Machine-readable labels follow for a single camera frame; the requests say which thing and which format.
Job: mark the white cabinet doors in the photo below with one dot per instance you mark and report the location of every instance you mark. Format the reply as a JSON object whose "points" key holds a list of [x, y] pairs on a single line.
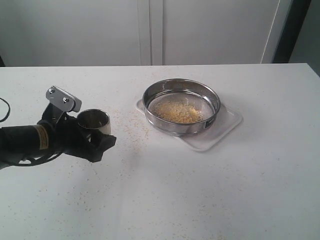
{"points": [[140, 32]]}

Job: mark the stainless steel cup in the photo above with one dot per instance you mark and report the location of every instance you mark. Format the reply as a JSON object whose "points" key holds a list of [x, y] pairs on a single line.
{"points": [[95, 119]]}

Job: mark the round stainless steel sieve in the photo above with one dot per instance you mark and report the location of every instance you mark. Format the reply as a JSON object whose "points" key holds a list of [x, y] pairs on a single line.
{"points": [[187, 91]]}

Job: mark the yellow millet grains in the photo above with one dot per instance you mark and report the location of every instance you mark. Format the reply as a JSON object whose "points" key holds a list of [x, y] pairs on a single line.
{"points": [[178, 112]]}

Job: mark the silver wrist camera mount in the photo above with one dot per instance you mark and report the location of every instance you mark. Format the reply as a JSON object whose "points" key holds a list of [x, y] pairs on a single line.
{"points": [[63, 100]]}

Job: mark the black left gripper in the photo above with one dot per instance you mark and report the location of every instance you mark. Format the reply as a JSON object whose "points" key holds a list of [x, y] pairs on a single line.
{"points": [[66, 136]]}

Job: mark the white plastic tray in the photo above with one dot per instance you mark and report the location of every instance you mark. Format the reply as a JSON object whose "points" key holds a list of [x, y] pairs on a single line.
{"points": [[227, 120]]}

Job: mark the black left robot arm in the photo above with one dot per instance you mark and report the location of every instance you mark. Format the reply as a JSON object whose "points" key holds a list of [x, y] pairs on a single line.
{"points": [[24, 145]]}

